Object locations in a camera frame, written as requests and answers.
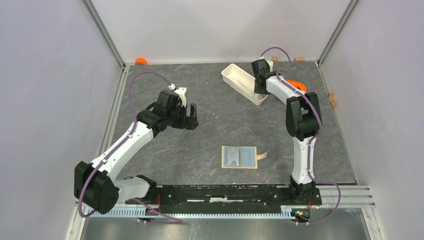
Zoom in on grey credit card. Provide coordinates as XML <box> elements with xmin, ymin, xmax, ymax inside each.
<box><xmin>224</xmin><ymin>146</ymin><xmax>241</xmax><ymax>167</ymax></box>

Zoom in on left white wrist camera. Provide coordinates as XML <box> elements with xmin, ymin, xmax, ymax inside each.
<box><xmin>168</xmin><ymin>83</ymin><xmax>187</xmax><ymax>107</ymax></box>

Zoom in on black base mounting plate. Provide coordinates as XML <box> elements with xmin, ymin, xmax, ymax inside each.
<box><xmin>141</xmin><ymin>184</ymin><xmax>322</xmax><ymax>214</ymax></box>

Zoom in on white plastic bin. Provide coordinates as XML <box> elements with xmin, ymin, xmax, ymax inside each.
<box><xmin>221</xmin><ymin>63</ymin><xmax>268</xmax><ymax>106</ymax></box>

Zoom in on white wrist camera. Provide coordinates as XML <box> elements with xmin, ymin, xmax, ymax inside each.
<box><xmin>260</xmin><ymin>56</ymin><xmax>274</xmax><ymax>72</ymax></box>
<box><xmin>168</xmin><ymin>83</ymin><xmax>187</xmax><ymax>107</ymax></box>

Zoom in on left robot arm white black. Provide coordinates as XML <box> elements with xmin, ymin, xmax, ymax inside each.
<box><xmin>74</xmin><ymin>87</ymin><xmax>199</xmax><ymax>218</ymax></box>

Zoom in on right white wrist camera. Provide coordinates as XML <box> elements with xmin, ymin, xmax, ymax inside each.
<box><xmin>260</xmin><ymin>56</ymin><xmax>274</xmax><ymax>72</ymax></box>

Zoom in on wooden block right wall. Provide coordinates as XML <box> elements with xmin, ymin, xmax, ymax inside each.
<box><xmin>328</xmin><ymin>92</ymin><xmax>338</xmax><ymax>108</ymax></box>

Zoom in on slotted cable duct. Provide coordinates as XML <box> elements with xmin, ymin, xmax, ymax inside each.
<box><xmin>86</xmin><ymin>207</ymin><xmax>294</xmax><ymax>220</ymax></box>

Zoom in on beige card holder wallet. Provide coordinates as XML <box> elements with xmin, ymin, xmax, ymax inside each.
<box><xmin>221</xmin><ymin>145</ymin><xmax>268</xmax><ymax>169</ymax></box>

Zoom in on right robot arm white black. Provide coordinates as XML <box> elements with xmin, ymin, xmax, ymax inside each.
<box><xmin>251</xmin><ymin>59</ymin><xmax>322</xmax><ymax>204</ymax></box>

